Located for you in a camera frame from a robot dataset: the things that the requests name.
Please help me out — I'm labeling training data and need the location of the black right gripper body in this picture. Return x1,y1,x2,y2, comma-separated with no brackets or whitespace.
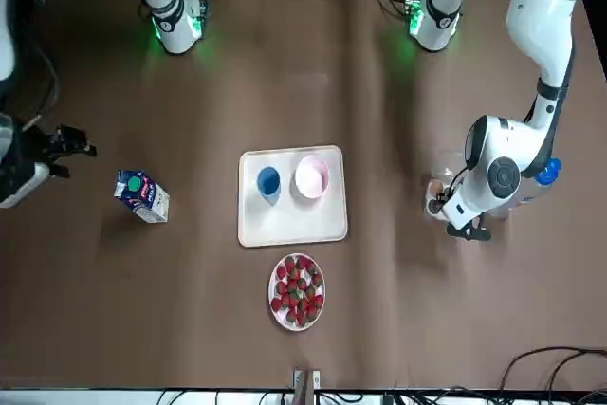
8,125,64,188

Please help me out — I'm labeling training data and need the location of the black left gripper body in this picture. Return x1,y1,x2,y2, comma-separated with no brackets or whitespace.
446,215,492,242

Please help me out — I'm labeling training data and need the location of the clear plastic egg carton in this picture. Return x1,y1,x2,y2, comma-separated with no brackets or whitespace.
423,147,471,222

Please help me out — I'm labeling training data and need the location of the clear bottle blue cap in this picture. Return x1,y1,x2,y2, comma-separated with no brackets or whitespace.
509,156,564,222

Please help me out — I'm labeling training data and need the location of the white round plate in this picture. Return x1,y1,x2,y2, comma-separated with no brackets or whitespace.
267,252,328,332

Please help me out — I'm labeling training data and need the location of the pink plastic bowl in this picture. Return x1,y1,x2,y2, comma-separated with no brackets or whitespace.
294,154,331,200

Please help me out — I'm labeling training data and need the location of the white rectangular tray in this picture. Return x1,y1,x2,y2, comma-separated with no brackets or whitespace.
237,143,350,249

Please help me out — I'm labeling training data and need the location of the blue white milk carton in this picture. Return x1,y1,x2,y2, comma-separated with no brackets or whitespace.
113,168,171,225

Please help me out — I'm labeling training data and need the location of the blue plastic cup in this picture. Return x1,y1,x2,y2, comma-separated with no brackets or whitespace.
256,165,283,203

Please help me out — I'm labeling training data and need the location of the white side desk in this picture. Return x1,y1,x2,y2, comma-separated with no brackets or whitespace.
0,388,607,405

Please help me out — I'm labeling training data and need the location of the red strawberries heap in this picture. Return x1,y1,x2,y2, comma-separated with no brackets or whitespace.
270,255,326,328

